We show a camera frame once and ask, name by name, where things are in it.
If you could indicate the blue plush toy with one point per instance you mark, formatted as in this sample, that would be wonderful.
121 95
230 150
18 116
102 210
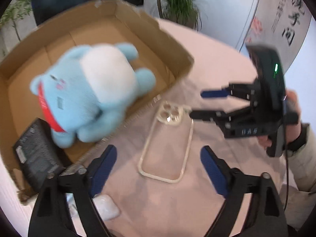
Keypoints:
93 86

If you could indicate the white calligraphy banner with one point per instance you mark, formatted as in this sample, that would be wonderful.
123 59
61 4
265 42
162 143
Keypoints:
279 7

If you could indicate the thin leafy green plant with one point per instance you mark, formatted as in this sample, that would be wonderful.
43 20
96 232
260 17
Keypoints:
17 12

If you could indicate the person's right forearm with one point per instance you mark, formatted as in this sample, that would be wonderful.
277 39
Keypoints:
303 172

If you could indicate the black wristband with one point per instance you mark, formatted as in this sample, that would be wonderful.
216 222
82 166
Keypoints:
298 139

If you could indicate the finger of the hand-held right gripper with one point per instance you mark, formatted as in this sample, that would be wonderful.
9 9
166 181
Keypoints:
205 114
214 93

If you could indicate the white earbuds case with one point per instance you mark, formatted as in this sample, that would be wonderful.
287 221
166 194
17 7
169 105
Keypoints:
107 207

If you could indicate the clear phone case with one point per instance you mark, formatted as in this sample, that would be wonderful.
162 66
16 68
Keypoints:
167 148

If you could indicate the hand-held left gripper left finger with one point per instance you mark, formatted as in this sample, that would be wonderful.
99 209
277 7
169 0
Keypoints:
105 170

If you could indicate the black flat packet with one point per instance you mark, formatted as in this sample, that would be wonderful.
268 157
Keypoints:
37 155

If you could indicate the brown cardboard box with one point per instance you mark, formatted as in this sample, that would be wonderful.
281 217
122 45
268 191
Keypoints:
153 44

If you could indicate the pink tablecloth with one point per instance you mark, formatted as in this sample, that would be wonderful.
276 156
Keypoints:
212 61

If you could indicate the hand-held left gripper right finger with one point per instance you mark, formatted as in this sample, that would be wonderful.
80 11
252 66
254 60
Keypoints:
212 170

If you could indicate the green potted palm plant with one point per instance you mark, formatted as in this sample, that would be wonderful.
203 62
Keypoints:
180 2

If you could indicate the person's right hand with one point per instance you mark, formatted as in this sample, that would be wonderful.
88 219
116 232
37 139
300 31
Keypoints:
293 106

